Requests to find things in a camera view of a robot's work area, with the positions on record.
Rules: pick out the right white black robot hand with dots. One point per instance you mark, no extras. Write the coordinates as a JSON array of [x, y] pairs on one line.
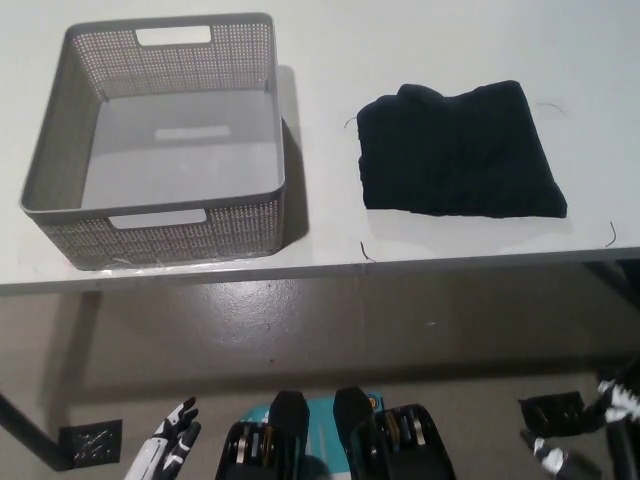
[[617, 400]]

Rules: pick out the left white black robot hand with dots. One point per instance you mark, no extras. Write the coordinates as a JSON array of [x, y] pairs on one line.
[[165, 440]]

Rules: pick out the black t-shirt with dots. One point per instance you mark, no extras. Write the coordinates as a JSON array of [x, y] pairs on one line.
[[455, 155]]

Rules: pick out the black table leg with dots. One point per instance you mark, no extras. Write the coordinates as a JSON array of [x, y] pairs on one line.
[[607, 277], [35, 432]]

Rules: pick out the grey perforated plastic basket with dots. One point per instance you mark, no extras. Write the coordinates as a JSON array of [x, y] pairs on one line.
[[165, 165]]

